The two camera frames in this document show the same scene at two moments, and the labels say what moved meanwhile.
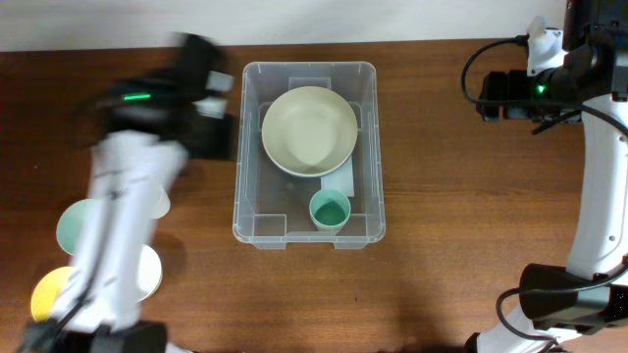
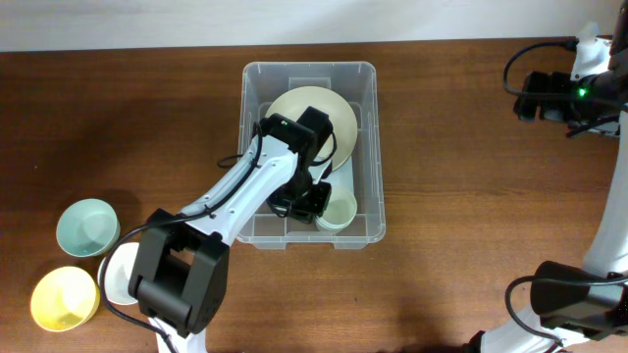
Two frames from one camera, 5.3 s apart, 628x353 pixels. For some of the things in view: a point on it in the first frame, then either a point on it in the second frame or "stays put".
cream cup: [163, 204] → [339, 211]
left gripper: [225, 146] → [282, 203]
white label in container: [340, 178] stays put
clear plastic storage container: [272, 205] stays put
